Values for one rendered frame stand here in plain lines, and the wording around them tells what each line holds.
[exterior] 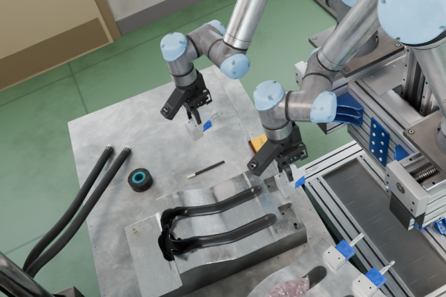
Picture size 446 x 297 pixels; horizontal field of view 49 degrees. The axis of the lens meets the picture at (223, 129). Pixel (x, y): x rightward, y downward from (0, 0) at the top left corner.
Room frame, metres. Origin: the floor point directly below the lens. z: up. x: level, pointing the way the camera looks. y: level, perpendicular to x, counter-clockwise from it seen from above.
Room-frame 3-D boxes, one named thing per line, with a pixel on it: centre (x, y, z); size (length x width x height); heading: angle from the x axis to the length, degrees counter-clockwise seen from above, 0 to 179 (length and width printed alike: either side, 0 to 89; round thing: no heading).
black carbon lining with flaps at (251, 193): (0.74, 0.10, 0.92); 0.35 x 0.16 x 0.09; 98
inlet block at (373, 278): (0.48, -0.28, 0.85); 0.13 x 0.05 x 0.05; 115
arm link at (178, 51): (1.11, 0.06, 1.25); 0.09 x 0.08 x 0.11; 110
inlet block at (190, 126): (1.12, 0.05, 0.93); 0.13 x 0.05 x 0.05; 113
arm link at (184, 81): (1.11, 0.07, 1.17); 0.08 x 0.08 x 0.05
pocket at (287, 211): (0.72, -0.12, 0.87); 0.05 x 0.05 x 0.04; 8
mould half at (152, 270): (0.75, 0.12, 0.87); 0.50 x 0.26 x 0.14; 98
